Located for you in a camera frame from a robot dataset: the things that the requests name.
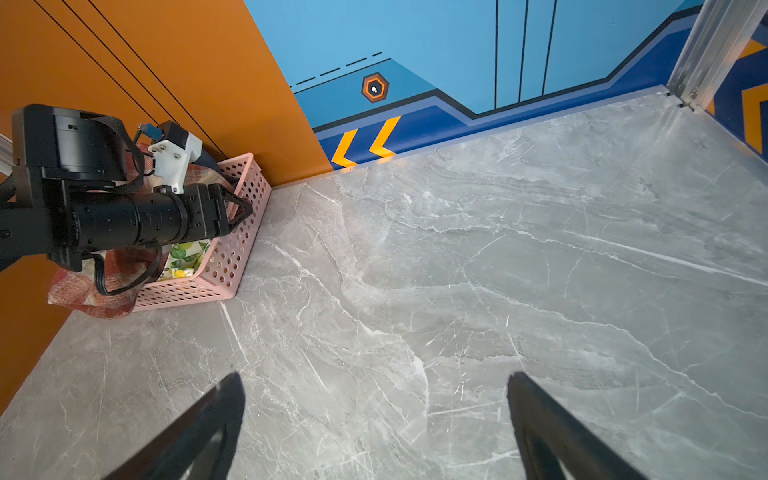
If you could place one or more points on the lemon print skirt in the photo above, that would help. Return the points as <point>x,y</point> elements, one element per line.
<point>184,260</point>

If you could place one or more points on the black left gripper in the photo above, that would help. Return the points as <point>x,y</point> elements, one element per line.
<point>207,208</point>

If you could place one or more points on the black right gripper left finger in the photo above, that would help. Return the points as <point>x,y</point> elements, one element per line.
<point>200,444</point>

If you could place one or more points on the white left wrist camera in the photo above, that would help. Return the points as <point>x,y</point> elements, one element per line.
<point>173,149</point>

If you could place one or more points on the aluminium right corner post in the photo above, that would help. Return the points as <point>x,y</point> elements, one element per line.
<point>719,35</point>

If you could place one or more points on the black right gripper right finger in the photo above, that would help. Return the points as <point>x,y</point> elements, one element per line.
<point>552,443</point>

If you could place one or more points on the pink perforated plastic basket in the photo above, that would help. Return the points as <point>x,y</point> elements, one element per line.
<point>219,276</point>

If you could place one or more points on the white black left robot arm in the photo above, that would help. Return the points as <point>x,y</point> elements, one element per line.
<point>81,185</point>

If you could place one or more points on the red plaid skirt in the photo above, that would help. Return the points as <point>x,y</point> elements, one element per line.
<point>108,282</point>

